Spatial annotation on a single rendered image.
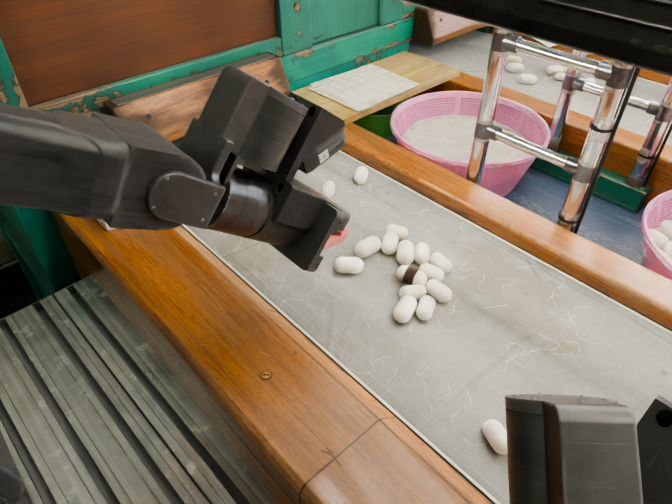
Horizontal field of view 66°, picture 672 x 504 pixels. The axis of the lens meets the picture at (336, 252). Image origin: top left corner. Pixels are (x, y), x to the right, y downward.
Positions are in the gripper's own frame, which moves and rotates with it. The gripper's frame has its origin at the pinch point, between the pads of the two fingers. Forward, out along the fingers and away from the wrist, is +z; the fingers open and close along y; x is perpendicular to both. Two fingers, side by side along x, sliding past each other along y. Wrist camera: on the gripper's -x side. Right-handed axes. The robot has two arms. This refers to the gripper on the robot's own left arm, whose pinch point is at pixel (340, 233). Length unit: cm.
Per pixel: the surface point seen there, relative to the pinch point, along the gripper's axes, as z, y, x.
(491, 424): 1.1, -23.8, 6.8
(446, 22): 50, 37, -42
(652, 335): 20.2, -29.0, -6.6
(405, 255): 9.9, -3.2, -0.6
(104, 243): -10.9, 23.4, 15.9
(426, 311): 6.2, -10.8, 2.9
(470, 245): 18.6, -6.2, -5.2
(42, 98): -15.5, 43.1, 4.9
